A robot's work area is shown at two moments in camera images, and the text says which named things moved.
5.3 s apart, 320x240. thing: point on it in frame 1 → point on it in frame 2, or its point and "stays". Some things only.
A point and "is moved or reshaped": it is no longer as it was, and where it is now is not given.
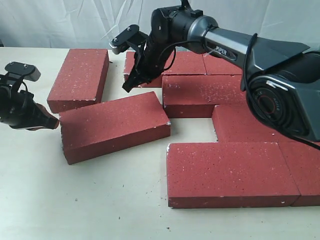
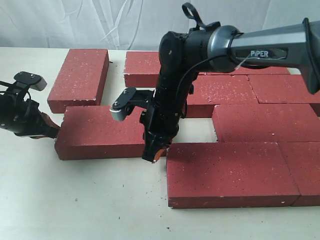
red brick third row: [236, 123] stays
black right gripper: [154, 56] → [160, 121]
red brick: [196, 95] stays
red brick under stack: [81, 81] stays
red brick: [92, 131] is moved or reshaped
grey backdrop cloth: [93, 24] stays
